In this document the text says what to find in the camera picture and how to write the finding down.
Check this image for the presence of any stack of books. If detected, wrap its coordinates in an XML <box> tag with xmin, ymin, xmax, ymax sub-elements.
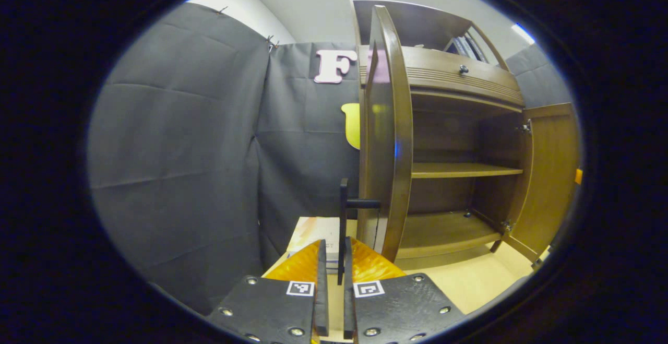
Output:
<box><xmin>286</xmin><ymin>216</ymin><xmax>361</xmax><ymax>274</ymax></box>

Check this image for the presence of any wooden double-door shoe cabinet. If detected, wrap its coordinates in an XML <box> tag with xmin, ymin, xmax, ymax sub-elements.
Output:
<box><xmin>352</xmin><ymin>0</ymin><xmax>533</xmax><ymax>271</ymax></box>

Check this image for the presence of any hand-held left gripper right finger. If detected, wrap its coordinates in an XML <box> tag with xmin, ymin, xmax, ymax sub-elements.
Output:
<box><xmin>343</xmin><ymin>236</ymin><xmax>465</xmax><ymax>344</ymax></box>

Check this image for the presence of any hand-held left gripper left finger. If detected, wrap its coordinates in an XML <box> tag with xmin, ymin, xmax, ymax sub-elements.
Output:
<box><xmin>208</xmin><ymin>239</ymin><xmax>329</xmax><ymax>344</ymax></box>

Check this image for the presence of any small ceiling light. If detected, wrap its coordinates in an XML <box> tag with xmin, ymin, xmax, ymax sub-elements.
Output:
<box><xmin>511</xmin><ymin>23</ymin><xmax>536</xmax><ymax>45</ymax></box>

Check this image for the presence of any black backdrop cloth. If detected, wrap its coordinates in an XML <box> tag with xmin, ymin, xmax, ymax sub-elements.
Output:
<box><xmin>88</xmin><ymin>2</ymin><xmax>575</xmax><ymax>316</ymax></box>

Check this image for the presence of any dark blue book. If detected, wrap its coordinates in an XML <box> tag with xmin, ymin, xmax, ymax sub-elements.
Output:
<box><xmin>468</xmin><ymin>33</ymin><xmax>488</xmax><ymax>64</ymax></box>

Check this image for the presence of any wooden cabinet door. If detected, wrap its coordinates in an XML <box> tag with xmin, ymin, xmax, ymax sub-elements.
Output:
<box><xmin>338</xmin><ymin>5</ymin><xmax>414</xmax><ymax>286</ymax></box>
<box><xmin>504</xmin><ymin>103</ymin><xmax>581</xmax><ymax>264</ymax></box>

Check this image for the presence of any wooden drawer with black knob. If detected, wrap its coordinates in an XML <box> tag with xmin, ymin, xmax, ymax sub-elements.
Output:
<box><xmin>359</xmin><ymin>45</ymin><xmax>525</xmax><ymax>107</ymax></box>

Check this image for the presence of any wooden inner shelf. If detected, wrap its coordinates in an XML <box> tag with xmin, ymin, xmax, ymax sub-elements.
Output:
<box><xmin>411</xmin><ymin>162</ymin><xmax>524</xmax><ymax>179</ymax></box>

